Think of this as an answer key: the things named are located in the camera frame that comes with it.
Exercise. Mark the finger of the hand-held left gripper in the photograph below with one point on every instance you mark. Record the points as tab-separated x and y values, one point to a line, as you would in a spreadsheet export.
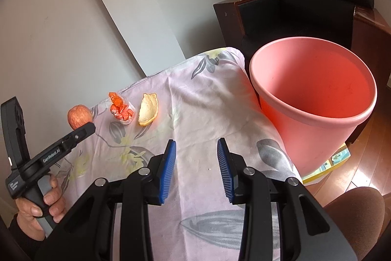
81	132

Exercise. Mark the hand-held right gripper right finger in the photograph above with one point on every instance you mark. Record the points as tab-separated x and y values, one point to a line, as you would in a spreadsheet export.
224	169

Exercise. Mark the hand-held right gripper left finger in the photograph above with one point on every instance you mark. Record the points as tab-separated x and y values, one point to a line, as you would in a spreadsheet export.
169	166

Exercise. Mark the pink plastic bin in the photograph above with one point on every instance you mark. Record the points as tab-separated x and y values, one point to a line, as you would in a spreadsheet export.
314	89

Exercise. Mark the person's left forearm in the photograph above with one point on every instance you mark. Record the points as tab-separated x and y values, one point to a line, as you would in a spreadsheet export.
21	244

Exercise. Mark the person's left hand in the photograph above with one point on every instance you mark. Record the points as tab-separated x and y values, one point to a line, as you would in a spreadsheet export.
56	209

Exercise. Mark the red apple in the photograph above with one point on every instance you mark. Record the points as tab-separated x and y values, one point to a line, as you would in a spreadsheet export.
78	115

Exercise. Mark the orange plastic wrapper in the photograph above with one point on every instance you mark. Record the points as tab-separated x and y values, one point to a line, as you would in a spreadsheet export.
120	111

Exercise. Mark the orange peel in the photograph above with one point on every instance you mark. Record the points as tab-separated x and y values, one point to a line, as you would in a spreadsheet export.
146	112

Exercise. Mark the floral tablecloth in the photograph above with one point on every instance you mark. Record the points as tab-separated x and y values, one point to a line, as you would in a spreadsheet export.
198	102

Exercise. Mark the yellow flat box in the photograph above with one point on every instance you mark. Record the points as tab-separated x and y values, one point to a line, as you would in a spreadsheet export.
333	160

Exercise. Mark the brown wooden cabinet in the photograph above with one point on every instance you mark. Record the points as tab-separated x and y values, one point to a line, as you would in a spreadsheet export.
226	22
372	50

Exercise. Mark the black leather armchair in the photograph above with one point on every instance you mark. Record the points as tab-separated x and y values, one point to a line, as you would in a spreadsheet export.
305	4

